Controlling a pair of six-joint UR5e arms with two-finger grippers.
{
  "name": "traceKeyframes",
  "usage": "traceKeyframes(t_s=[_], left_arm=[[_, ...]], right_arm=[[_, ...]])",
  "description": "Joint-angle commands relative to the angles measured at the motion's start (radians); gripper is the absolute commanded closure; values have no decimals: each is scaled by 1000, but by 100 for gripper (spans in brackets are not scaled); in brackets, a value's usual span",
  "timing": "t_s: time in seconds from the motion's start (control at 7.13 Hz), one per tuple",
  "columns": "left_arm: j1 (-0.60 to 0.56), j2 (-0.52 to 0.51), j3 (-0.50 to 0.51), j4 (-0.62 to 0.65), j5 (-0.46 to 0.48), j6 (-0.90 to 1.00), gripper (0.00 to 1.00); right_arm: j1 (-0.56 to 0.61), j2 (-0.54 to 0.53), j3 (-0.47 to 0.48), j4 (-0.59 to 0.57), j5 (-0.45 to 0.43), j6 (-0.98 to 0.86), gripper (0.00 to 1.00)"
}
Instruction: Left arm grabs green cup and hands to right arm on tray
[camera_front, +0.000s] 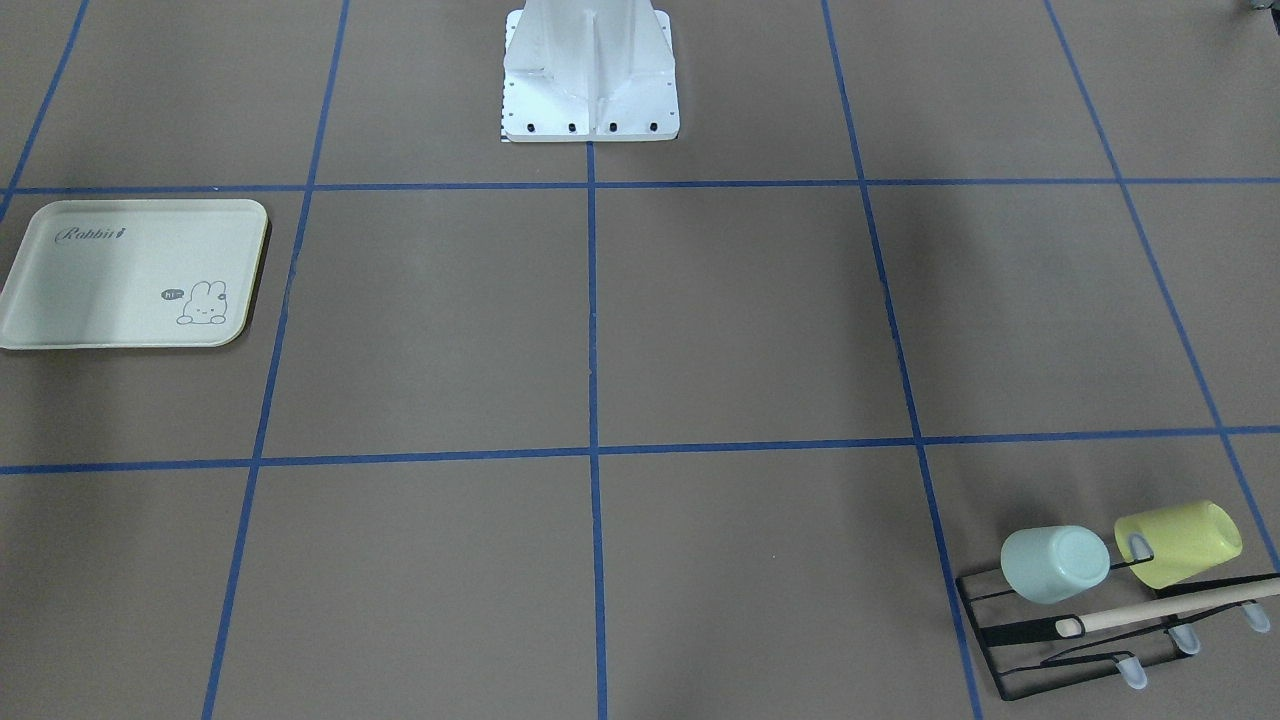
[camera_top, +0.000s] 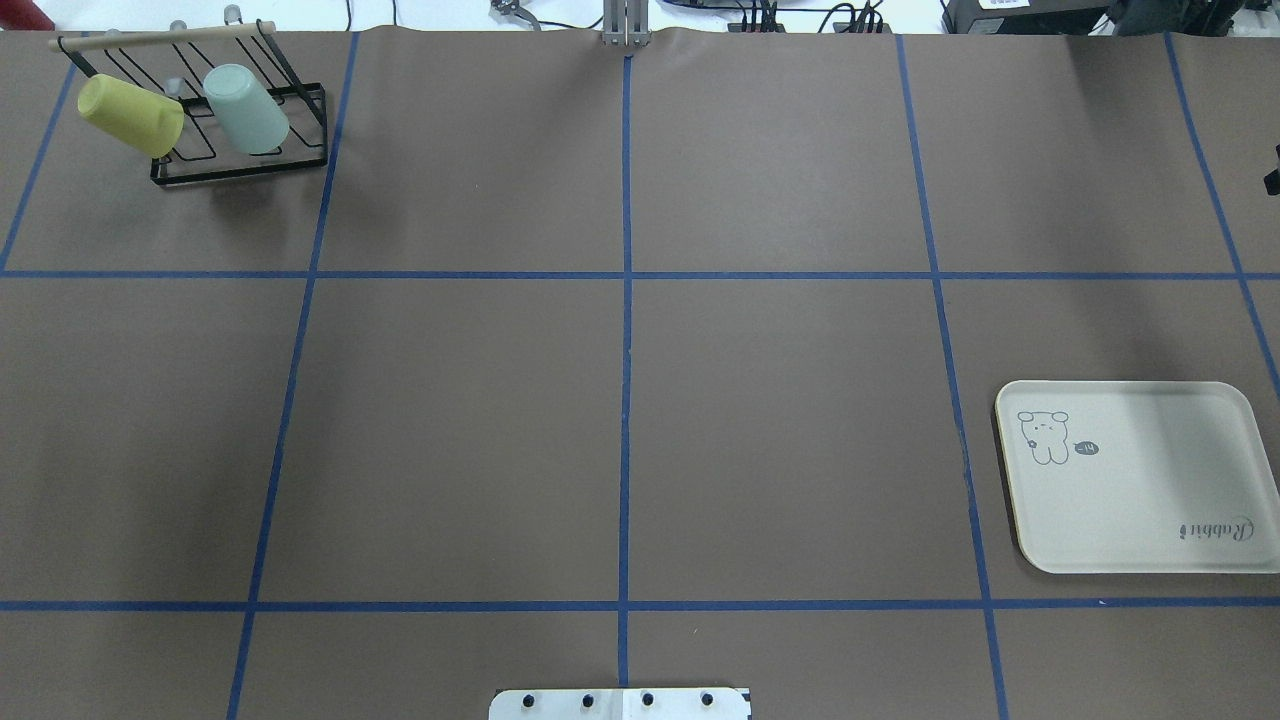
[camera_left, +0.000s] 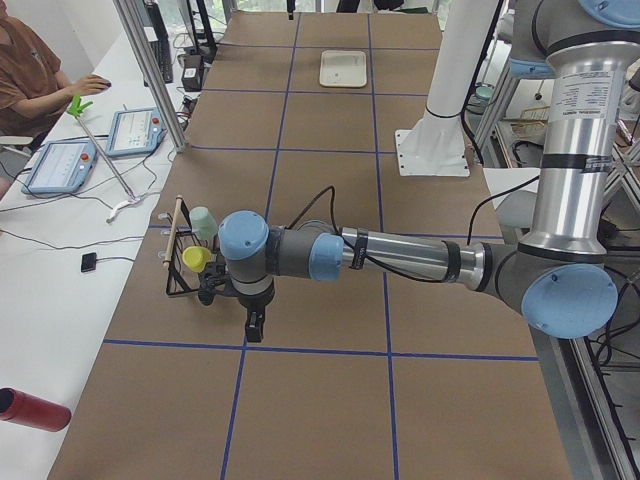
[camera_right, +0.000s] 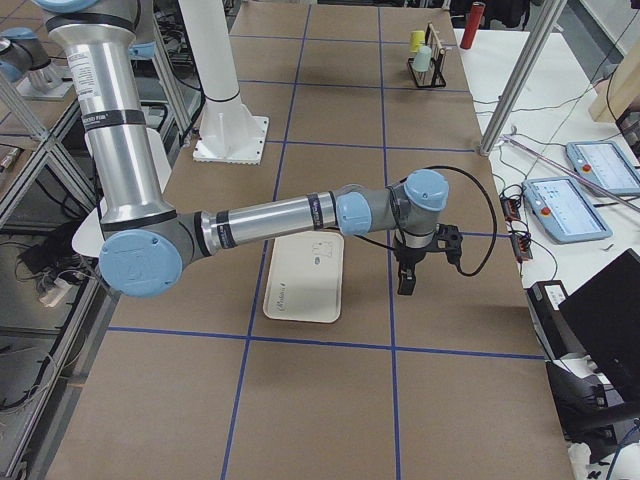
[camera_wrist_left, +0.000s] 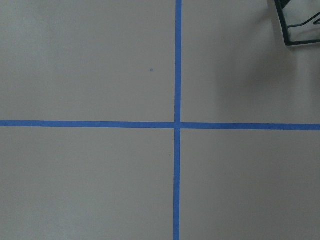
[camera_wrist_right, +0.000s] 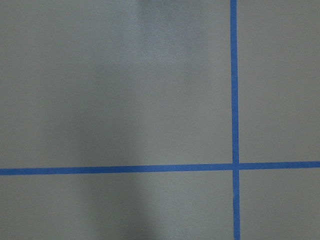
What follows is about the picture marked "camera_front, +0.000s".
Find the yellow cup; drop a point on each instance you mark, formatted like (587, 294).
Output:
(1169, 545)

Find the black wire cup rack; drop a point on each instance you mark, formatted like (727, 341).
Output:
(1024, 657)

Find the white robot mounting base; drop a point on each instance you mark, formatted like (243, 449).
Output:
(589, 71)

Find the wooden rack handle rod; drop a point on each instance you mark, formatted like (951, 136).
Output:
(1074, 626)

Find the cream rabbit tray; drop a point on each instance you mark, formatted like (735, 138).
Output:
(134, 273)

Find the pale green cup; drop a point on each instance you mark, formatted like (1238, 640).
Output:
(1052, 564)

